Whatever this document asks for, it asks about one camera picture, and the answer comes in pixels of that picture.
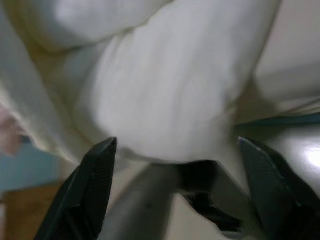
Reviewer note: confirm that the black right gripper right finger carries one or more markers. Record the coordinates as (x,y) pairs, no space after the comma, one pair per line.
(275,195)

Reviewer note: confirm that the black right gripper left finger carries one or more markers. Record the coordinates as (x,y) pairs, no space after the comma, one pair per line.
(85,195)

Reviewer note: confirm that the cream cartoon print comforter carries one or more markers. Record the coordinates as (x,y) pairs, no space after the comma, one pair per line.
(162,87)

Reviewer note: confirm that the teal bed base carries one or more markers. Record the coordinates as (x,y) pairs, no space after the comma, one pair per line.
(275,121)

